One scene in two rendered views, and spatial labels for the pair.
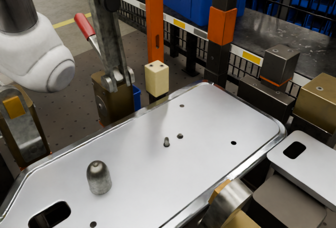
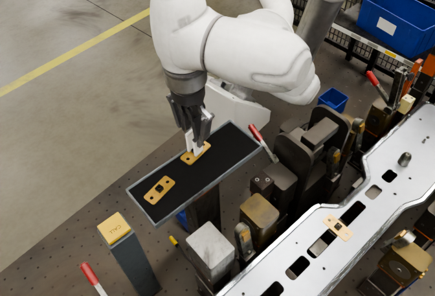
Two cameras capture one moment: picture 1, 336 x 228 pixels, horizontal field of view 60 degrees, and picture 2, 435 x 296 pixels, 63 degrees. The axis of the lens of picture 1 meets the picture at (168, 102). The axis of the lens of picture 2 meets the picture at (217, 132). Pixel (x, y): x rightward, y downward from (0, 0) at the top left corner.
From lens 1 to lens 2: 0.99 m
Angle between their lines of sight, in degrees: 11
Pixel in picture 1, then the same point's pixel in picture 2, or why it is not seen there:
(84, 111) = (301, 112)
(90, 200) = (402, 169)
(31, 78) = (301, 98)
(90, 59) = not seen: hidden behind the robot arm
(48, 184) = (379, 162)
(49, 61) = (314, 87)
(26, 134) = (359, 140)
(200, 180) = not seen: outside the picture
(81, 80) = not seen: hidden behind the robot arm
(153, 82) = (406, 107)
